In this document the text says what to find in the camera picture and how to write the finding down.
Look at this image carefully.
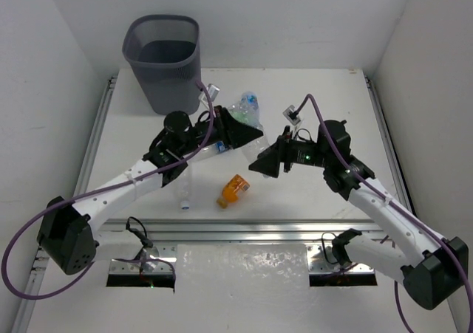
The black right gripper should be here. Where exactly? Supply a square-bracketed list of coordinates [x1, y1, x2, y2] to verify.
[248, 125, 330, 178]

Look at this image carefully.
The clear unlabelled bottle white cap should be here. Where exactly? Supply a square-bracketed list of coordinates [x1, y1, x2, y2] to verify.
[241, 129, 270, 164]

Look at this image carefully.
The orange juice bottle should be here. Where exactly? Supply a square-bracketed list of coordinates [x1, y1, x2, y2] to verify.
[216, 174, 250, 209]

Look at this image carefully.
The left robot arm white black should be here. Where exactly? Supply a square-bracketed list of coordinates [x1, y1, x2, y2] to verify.
[37, 106, 263, 275]

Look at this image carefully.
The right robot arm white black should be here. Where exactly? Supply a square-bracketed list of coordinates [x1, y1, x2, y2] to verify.
[248, 120, 469, 310]

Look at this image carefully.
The grey mesh waste bin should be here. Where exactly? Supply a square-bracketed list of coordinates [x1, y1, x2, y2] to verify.
[122, 14, 201, 115]

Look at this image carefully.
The green plastic bottle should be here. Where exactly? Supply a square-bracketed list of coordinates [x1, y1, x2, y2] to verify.
[235, 112, 251, 123]

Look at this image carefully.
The small bottle light blue label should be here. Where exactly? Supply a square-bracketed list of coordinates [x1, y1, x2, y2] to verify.
[229, 92, 259, 110]

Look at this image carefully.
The clear bottle dark blue label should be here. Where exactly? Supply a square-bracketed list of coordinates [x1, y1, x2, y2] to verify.
[191, 141, 229, 162]

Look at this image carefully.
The clear crushed bottle white cap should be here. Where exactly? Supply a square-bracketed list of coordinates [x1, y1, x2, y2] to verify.
[174, 165, 192, 210]

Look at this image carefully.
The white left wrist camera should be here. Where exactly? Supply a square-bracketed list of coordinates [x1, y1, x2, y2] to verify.
[199, 83, 220, 103]

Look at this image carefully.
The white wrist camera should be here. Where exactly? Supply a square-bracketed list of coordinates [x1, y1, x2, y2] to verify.
[199, 83, 220, 103]
[282, 105, 302, 126]

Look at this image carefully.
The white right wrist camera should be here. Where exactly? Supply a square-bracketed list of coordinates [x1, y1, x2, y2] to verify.
[282, 105, 302, 126]

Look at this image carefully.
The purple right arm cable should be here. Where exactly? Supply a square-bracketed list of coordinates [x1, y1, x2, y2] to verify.
[295, 93, 470, 333]

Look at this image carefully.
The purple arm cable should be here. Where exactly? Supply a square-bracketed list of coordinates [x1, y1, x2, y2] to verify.
[295, 93, 470, 333]
[1, 80, 219, 299]

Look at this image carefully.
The aluminium front rail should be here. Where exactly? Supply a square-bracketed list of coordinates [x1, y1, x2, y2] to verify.
[99, 218, 385, 242]

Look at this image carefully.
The aluminium rail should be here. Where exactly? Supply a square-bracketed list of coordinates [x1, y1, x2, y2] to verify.
[11, 75, 118, 332]
[99, 218, 385, 242]
[364, 75, 413, 211]

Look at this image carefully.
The aluminium right side rail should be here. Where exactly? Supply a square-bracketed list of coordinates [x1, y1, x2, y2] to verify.
[364, 75, 413, 211]

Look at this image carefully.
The aluminium left side rail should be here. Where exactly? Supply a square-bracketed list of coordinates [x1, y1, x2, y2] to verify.
[11, 75, 118, 332]

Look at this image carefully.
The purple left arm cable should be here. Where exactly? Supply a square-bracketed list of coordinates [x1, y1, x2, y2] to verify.
[1, 80, 219, 299]

